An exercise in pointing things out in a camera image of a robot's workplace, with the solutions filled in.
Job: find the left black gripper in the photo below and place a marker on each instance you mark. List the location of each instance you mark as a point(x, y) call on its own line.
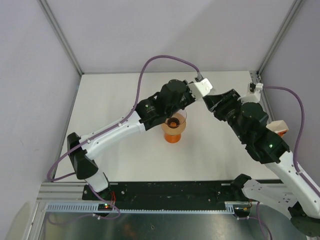
point(188, 91)

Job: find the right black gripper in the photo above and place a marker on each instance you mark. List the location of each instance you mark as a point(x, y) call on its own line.
point(218, 103)

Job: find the orange glass flask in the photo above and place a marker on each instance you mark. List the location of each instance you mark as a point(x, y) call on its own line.
point(172, 138)

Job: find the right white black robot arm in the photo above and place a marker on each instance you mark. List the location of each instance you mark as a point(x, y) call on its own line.
point(300, 202)

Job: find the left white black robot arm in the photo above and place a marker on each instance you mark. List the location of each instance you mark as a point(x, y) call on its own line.
point(150, 112)

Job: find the white orange box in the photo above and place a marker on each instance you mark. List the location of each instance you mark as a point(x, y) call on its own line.
point(279, 127)

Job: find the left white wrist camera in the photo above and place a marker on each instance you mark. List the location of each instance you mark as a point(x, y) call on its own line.
point(200, 89)

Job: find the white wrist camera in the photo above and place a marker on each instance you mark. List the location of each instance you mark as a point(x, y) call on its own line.
point(200, 89)
point(253, 94)

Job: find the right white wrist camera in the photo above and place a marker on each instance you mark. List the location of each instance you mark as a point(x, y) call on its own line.
point(253, 94)

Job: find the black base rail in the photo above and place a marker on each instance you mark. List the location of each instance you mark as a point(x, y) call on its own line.
point(174, 195)

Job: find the right aluminium frame post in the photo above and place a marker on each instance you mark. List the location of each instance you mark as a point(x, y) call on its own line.
point(281, 33)

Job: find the aluminium frame post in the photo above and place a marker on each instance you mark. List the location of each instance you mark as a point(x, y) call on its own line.
point(281, 33)
point(46, 9)

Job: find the left aluminium frame post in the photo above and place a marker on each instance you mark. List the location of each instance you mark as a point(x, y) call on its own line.
point(46, 9)

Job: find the grey slotted cable duct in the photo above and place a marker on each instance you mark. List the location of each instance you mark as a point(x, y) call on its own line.
point(72, 207)

